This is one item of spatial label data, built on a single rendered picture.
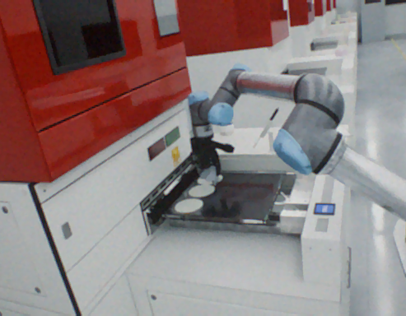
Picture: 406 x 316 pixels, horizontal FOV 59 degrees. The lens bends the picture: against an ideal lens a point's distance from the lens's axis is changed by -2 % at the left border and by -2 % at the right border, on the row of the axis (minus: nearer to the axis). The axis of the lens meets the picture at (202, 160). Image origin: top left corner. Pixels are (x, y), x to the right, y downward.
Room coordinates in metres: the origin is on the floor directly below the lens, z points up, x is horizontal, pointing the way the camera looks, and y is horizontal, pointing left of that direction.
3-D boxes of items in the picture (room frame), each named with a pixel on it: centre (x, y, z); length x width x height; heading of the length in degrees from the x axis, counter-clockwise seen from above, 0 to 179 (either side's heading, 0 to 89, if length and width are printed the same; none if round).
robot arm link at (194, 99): (1.27, -0.02, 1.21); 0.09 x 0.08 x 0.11; 29
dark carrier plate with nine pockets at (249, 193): (1.22, -0.07, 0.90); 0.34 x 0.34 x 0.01; 65
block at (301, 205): (1.05, -0.28, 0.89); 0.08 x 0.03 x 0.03; 65
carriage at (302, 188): (1.12, -0.32, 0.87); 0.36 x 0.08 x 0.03; 155
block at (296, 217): (0.98, -0.25, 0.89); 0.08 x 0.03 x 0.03; 65
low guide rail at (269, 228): (1.08, -0.07, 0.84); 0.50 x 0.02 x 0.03; 65
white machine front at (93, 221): (1.14, 0.22, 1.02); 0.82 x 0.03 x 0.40; 155
